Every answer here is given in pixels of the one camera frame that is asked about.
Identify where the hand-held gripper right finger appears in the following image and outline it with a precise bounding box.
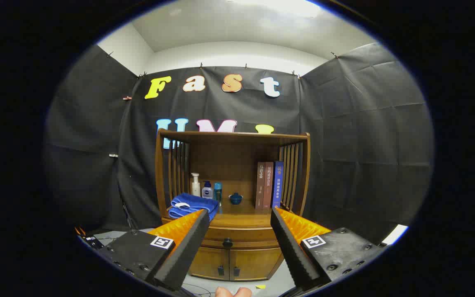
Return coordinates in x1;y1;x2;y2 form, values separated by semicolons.
270;206;386;291

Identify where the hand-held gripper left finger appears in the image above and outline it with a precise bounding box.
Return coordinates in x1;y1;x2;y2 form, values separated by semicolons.
97;209;210;291

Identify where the wooden countertop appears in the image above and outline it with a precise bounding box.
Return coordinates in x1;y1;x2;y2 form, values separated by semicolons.
161;198;304;228

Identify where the brown wooden cabinet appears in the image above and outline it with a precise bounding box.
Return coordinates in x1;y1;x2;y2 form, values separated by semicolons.
155;128;311;282

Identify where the folded blue towel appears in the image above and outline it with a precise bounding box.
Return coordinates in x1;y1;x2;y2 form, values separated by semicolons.
168;193;220;221

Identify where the blue book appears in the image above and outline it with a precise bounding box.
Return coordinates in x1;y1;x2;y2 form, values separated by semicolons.
272;161;284;209

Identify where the reddish brown book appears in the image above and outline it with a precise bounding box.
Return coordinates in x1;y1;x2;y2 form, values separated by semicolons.
263;162;274;210

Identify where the dark brown book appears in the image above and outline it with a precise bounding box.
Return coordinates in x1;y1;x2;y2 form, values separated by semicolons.
256;162;266;210

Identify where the black electronic device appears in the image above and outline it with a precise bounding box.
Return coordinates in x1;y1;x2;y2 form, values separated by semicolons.
76;226;105;250

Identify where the thin floor cable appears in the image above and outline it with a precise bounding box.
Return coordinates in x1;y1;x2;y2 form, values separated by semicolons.
182;283;214;297

